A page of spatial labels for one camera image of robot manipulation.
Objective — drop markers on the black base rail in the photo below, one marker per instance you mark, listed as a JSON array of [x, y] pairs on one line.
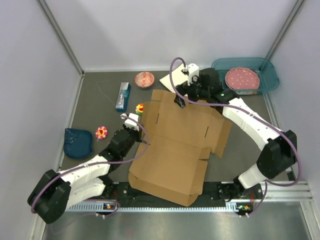
[[132, 198]]

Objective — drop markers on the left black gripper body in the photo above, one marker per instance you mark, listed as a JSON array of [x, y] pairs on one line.
[[133, 135]]

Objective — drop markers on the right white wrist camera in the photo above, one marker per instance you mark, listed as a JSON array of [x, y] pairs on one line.
[[192, 71]]

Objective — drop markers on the white square plate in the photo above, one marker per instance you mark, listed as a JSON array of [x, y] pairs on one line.
[[178, 77]]

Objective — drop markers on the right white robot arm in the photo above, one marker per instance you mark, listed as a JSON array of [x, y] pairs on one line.
[[278, 148]]

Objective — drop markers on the pink polka dot plate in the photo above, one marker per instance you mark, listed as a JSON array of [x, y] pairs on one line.
[[241, 78]]

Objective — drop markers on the dark blue leaf dish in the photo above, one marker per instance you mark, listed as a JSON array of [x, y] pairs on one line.
[[78, 143]]

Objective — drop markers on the pink flower plush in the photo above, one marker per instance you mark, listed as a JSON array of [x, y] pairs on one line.
[[101, 133]]

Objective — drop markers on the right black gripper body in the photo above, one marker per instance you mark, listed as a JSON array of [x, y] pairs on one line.
[[194, 92]]

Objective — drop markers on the teal plastic bin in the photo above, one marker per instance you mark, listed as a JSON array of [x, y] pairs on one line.
[[265, 70]]

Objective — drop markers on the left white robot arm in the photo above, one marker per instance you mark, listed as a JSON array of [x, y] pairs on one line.
[[55, 192]]

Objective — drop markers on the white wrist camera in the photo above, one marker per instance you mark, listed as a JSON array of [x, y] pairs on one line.
[[192, 71], [131, 121]]

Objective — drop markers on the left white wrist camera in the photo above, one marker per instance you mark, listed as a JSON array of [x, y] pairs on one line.
[[131, 121]]

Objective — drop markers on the brown cardboard box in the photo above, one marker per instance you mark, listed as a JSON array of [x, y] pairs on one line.
[[174, 163]]

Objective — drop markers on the red patterned bowl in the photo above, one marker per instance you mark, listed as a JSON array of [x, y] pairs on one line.
[[144, 80]]

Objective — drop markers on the blue toothpaste box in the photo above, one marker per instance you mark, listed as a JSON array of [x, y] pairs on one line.
[[123, 97]]

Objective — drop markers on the rainbow flower plush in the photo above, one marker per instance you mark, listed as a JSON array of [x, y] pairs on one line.
[[139, 109]]

